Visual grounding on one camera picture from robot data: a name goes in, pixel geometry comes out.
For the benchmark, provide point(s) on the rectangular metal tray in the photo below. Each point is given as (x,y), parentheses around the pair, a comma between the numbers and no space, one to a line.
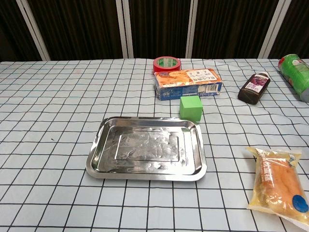
(147,149)

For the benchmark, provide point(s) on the bread in clear plastic bag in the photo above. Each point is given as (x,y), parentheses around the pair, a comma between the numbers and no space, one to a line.
(280,183)

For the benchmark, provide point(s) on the green foam cube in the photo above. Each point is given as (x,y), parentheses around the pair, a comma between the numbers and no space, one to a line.
(190,108)

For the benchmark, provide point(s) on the orange and blue carton box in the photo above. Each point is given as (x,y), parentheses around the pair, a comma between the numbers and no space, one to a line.
(188,83)

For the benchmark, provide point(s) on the red tape roll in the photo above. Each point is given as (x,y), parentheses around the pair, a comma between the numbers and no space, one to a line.
(166,64)

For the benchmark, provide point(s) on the dark folding partition screen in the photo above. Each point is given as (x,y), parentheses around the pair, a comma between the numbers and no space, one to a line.
(159,26)

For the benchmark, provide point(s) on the white black checkered tablecloth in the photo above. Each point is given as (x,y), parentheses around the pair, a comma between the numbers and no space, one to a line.
(60,120)

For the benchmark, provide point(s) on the dark brown juice bottle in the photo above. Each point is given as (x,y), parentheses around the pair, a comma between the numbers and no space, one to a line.
(253,88)

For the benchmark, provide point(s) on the green cylindrical can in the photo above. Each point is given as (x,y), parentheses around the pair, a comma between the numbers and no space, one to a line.
(295,75)

